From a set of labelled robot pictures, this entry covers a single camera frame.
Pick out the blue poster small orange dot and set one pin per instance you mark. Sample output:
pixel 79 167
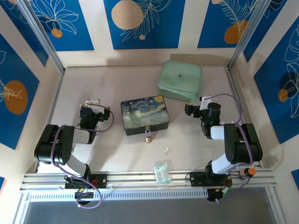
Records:
pixel 70 42

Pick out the blue floral wall poster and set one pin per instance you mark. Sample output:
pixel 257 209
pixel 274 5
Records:
pixel 28 35
pixel 268 30

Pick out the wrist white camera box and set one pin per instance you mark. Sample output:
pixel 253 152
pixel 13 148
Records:
pixel 92 101
pixel 204 102

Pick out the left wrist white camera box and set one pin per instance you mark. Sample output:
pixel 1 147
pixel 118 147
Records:
pixel 92 101

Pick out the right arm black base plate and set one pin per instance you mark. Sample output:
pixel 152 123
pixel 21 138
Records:
pixel 196 178

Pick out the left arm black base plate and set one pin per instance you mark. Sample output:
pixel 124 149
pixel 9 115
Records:
pixel 100 180

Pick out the starry night painted box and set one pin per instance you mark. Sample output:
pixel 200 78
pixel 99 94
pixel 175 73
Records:
pixel 144 114

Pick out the small orange-capped bottle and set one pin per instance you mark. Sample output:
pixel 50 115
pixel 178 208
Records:
pixel 250 172

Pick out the small brass padlock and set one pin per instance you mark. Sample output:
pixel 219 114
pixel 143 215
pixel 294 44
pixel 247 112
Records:
pixel 148 139

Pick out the long aluminium mounting rail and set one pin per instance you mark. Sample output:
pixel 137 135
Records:
pixel 135 179

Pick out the blue poster orange oval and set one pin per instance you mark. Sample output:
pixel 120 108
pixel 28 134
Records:
pixel 21 70

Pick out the small silver key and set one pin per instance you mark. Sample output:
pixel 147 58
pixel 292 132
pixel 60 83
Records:
pixel 166 150

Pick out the mint green zip case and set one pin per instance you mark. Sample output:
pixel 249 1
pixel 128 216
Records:
pixel 180 79

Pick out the blue poster orange circle fern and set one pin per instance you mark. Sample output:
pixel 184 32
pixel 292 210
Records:
pixel 215 23

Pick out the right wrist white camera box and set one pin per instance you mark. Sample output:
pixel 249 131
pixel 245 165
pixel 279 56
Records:
pixel 204 102

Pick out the clear plastic bag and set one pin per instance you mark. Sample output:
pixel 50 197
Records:
pixel 162 171

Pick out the black connector module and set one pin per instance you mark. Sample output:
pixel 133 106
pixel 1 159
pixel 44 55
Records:
pixel 84 194
pixel 217 194

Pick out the aluminium frame post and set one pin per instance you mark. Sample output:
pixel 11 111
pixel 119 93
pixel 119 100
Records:
pixel 247 35
pixel 42 37

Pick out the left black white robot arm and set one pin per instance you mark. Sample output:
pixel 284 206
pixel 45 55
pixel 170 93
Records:
pixel 53 144

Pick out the aluminium table side rail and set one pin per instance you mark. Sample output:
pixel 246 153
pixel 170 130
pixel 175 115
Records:
pixel 238 98
pixel 52 109

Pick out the blue poster beige circle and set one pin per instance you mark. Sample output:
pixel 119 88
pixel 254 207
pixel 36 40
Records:
pixel 151 35

